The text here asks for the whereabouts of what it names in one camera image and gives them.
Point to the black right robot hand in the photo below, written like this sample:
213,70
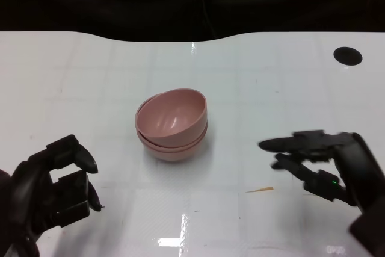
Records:
358,163

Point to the small wood sliver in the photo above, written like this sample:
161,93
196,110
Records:
264,189

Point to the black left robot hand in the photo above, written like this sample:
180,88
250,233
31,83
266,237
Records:
27,196

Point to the black round table grommet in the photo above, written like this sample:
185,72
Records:
347,56

